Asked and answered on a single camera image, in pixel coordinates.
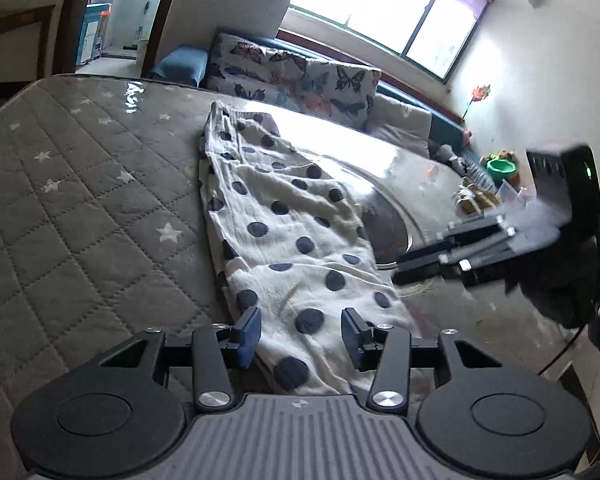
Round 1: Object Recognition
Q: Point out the white polka dot garment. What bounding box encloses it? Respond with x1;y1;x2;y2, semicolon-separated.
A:
199;101;417;394

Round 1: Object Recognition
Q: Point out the grey quilted star mat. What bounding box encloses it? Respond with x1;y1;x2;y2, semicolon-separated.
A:
0;76;575;479

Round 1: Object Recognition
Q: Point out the window with green frame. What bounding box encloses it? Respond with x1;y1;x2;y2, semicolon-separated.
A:
290;0;492;81

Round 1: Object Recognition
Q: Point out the beige plain cushion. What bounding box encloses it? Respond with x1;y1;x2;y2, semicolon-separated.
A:
364;93;432;158

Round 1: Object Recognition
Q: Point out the blue sofa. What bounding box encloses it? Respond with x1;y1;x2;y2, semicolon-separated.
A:
149;29;496;192

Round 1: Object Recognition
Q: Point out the green bowl toy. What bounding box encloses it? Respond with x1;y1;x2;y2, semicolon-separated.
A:
486;158;518;184

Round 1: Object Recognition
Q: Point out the grey stuffed toy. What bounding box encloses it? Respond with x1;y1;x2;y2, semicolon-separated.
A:
431;144;470;177

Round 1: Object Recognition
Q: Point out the butterfly print pillow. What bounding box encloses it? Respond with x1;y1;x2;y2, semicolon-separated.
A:
204;32;309;112
297;58;382;130

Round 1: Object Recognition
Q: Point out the colourful pinwheel flower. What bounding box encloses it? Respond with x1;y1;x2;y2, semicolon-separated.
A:
462;84;491;120

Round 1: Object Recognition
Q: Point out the blue white cabinet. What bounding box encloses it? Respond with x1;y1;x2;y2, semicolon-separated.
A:
76;2;111;67

